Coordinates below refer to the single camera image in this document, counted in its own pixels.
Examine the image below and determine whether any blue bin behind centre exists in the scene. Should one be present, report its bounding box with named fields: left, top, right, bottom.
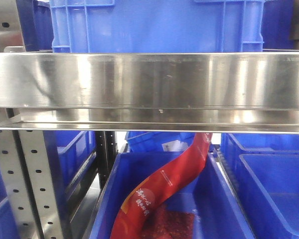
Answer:
left=125, top=131, right=195, bottom=152

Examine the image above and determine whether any blue bin left middle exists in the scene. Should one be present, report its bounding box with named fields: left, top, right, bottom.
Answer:
left=43, top=130, right=97, bottom=192

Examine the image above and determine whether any blue bin right lower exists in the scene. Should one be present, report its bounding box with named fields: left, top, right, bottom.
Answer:
left=220, top=133, right=299, bottom=239

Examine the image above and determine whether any black perforated rear upright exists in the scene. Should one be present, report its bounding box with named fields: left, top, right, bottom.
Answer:
left=95, top=131, right=118, bottom=190

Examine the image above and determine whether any red printed snack bag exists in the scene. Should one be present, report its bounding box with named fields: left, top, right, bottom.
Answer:
left=110, top=132, right=212, bottom=239

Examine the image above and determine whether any dark red mesh packet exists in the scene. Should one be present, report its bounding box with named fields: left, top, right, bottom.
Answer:
left=140, top=204, right=195, bottom=239

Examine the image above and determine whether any blue crate on upper shelf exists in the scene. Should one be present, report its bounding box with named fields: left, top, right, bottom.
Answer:
left=50, top=0, right=265, bottom=53

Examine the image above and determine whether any perforated steel shelf upright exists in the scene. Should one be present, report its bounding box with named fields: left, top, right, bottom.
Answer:
left=0, top=0, right=72, bottom=239

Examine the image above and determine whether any stainless steel shelf rail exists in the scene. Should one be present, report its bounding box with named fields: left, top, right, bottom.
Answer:
left=0, top=51, right=299, bottom=133

